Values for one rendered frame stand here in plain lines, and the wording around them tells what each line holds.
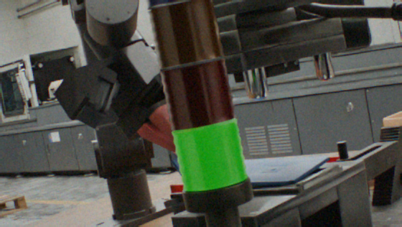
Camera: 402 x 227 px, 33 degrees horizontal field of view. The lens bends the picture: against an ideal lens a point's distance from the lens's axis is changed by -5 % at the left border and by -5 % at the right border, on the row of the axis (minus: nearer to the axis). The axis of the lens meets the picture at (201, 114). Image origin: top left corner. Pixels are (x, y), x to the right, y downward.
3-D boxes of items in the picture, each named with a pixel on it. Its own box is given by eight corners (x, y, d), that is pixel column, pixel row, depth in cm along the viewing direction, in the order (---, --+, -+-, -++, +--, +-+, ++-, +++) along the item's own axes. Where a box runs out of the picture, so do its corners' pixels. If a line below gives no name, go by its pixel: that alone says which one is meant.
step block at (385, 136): (393, 191, 92) (382, 126, 92) (410, 190, 90) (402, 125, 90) (371, 205, 88) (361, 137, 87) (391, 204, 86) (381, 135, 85)
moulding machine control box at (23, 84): (18, 102, 932) (13, 74, 929) (31, 99, 948) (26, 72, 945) (24, 100, 919) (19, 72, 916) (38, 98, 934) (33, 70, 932)
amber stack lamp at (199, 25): (189, 62, 43) (179, 9, 43) (237, 53, 41) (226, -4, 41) (145, 72, 41) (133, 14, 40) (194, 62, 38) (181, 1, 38)
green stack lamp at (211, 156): (212, 175, 44) (201, 122, 44) (260, 172, 41) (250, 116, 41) (169, 192, 41) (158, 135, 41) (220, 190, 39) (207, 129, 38)
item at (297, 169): (217, 164, 82) (210, 140, 82) (329, 159, 72) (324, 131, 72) (176, 185, 77) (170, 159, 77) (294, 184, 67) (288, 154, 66)
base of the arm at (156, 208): (184, 155, 114) (153, 157, 119) (90, 186, 99) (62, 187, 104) (194, 202, 114) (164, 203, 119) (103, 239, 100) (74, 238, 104)
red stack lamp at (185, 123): (200, 119, 44) (189, 65, 43) (250, 113, 41) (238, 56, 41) (157, 132, 41) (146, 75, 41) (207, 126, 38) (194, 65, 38)
